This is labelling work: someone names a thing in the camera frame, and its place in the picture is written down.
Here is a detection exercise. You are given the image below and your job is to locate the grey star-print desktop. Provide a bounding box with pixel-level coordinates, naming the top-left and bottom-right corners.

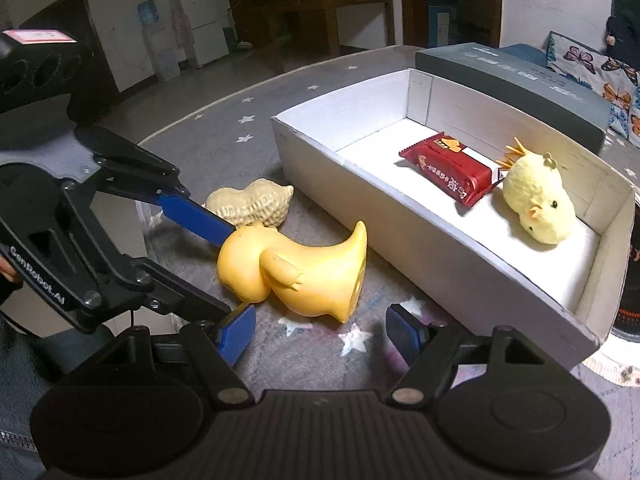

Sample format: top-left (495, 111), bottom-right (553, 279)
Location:
top-left (97, 44), bottom-right (640, 480)

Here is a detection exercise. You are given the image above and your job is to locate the black backpack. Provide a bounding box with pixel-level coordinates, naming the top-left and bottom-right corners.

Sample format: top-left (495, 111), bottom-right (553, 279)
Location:
top-left (604, 14), bottom-right (640, 67)

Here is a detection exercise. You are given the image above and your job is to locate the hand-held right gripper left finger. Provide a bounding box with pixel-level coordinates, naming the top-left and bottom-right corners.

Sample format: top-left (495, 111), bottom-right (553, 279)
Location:
top-left (112, 304), bottom-right (257, 407)

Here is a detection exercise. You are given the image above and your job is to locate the white water dispenser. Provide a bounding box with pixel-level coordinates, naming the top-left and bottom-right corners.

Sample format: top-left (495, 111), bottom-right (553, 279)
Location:
top-left (136, 0), bottom-right (182, 82)

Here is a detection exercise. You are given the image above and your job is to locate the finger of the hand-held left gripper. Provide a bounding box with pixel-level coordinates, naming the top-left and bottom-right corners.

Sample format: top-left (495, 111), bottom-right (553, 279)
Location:
top-left (75, 126), bottom-right (237, 249)
top-left (80, 254), bottom-right (233, 328)

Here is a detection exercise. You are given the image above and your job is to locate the black round induction cooktop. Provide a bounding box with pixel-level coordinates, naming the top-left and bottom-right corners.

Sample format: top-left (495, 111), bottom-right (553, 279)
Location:
top-left (597, 195), bottom-right (640, 387)

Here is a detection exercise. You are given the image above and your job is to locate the white refrigerator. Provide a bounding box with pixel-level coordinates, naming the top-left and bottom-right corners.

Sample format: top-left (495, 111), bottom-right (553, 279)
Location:
top-left (174, 0), bottom-right (231, 69)

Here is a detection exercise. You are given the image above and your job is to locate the wooden table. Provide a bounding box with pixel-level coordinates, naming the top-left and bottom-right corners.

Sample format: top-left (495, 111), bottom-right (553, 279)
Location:
top-left (226, 0), bottom-right (396, 59)

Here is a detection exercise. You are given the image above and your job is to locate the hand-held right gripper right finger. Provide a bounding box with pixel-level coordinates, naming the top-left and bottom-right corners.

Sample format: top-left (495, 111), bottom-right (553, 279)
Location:
top-left (385, 304), bottom-right (550, 407)

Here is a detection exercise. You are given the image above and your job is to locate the white cardboard box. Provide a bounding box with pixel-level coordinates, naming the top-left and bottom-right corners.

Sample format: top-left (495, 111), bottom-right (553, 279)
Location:
top-left (271, 67), bottom-right (636, 369)

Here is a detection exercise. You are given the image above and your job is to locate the yellow plush chick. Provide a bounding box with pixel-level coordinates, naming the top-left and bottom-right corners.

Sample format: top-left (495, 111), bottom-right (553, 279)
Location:
top-left (501, 152), bottom-right (577, 246)

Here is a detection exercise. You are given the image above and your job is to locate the blue cushion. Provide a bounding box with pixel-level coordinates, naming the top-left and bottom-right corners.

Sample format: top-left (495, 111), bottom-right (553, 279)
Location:
top-left (499, 43), bottom-right (552, 69)

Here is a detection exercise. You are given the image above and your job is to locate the yellow rubber duck toy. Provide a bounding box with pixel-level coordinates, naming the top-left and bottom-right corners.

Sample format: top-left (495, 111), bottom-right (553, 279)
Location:
top-left (216, 220), bottom-right (369, 324)

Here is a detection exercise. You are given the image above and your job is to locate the butterfly print cushion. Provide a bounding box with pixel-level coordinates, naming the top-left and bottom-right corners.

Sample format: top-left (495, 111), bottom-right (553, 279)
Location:
top-left (545, 30), bottom-right (640, 149)

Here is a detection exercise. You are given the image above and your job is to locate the grey box lid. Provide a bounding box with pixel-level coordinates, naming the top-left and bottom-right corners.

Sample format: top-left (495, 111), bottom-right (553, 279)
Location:
top-left (415, 41), bottom-right (612, 154)

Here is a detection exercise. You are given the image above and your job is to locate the beige peanut toy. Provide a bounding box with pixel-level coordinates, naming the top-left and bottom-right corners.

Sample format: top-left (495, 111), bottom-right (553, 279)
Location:
top-left (205, 178), bottom-right (295, 231)

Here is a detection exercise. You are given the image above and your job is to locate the red snack packet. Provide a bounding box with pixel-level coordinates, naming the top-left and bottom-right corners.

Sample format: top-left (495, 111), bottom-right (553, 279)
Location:
top-left (398, 131), bottom-right (504, 208)

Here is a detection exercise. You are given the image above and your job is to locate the person's jeans leg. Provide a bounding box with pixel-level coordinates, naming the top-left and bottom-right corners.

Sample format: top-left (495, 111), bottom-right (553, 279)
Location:
top-left (0, 317), bottom-right (118, 480)

